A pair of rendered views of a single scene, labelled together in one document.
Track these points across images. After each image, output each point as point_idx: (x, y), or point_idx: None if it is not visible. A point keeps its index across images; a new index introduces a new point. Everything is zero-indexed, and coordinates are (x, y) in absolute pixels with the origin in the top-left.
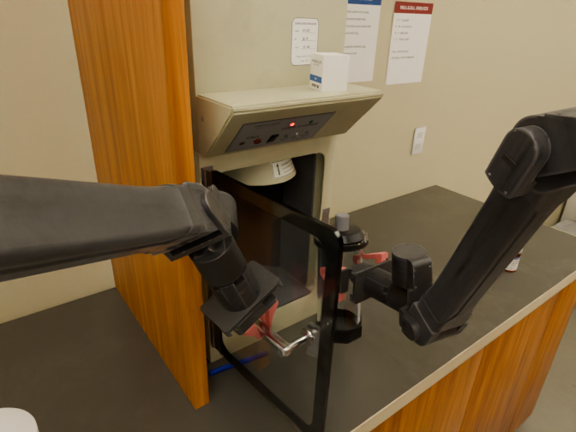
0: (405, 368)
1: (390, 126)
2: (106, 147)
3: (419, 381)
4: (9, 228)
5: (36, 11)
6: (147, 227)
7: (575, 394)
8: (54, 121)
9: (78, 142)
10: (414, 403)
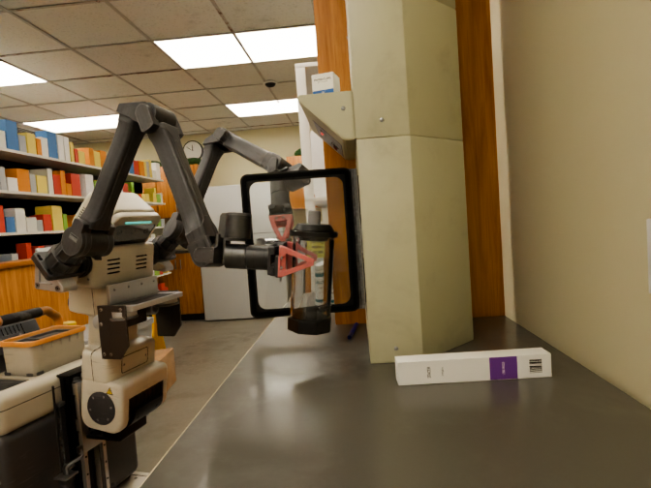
0: (250, 372)
1: None
2: None
3: (231, 373)
4: (235, 145)
5: (495, 84)
6: (252, 157)
7: None
8: (498, 160)
9: (504, 177)
10: None
